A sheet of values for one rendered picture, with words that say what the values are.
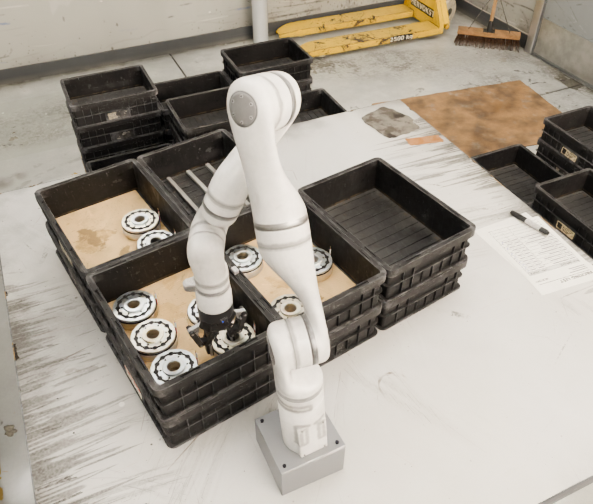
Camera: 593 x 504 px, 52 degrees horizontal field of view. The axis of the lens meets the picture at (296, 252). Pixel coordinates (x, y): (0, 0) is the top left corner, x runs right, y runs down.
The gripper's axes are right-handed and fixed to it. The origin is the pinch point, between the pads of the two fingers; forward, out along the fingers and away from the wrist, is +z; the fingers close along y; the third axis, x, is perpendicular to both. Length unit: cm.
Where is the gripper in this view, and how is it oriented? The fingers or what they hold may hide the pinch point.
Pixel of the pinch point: (220, 344)
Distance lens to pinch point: 139.8
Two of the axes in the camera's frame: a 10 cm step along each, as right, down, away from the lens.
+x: -4.6, -6.0, 6.5
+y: 8.9, -3.1, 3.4
